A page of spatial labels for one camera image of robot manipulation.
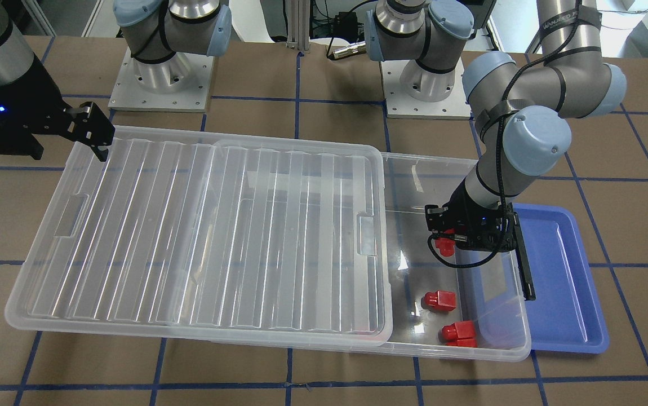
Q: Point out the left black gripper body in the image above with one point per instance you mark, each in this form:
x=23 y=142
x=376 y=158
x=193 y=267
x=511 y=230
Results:
x=461 y=210

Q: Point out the black box latch handle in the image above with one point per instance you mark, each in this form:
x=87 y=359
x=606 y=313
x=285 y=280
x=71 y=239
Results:
x=523 y=263

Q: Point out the red block in box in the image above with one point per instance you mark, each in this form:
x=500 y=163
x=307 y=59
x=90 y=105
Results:
x=440 y=301

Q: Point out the red block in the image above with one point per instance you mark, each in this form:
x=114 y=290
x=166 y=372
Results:
x=440 y=301
x=460 y=334
x=445 y=241

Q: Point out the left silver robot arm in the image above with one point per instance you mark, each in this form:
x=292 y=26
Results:
x=521 y=113

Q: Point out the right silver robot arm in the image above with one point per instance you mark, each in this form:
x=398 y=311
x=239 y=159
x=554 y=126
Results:
x=156 y=33

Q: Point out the clear plastic storage box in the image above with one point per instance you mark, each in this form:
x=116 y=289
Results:
x=459 y=293

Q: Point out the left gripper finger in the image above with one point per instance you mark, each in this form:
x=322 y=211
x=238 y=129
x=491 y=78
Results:
x=442 y=230
x=438 y=214

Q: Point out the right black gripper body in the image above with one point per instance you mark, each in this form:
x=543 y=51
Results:
x=32 y=100

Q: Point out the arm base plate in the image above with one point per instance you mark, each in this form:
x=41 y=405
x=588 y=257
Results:
x=181 y=84
x=411 y=92

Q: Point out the clear plastic box lid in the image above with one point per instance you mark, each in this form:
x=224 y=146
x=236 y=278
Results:
x=115 y=251

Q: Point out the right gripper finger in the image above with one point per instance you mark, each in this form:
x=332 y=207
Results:
x=88 y=125

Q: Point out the blue plastic tray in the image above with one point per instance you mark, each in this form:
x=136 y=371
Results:
x=566 y=315

